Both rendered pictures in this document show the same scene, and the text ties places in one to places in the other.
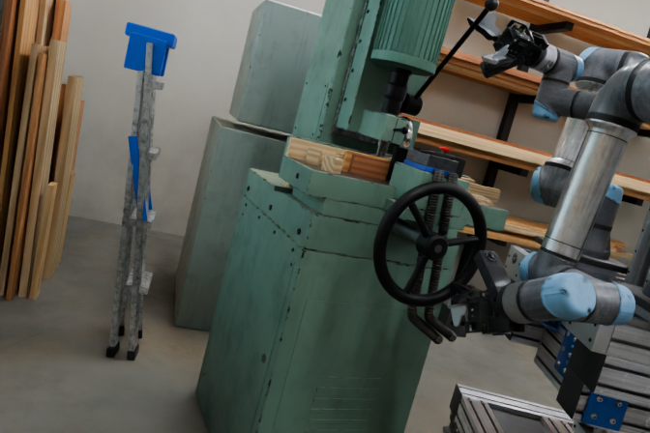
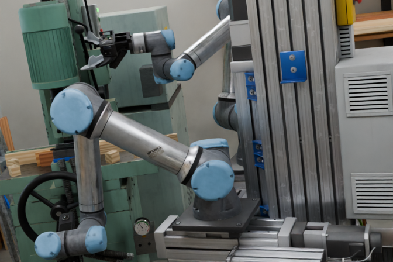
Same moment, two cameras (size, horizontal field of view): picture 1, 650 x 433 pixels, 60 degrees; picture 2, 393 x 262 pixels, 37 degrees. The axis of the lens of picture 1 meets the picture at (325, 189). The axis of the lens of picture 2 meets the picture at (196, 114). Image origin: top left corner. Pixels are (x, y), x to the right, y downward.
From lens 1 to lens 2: 1.58 m
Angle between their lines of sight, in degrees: 23
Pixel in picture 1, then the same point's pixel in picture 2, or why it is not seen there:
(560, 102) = (159, 72)
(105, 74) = not seen: hidden behind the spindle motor
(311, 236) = (14, 218)
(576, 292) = (42, 244)
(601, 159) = (78, 150)
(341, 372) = not seen: outside the picture
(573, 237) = (83, 199)
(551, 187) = (220, 117)
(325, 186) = (8, 187)
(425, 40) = (47, 69)
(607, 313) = (79, 248)
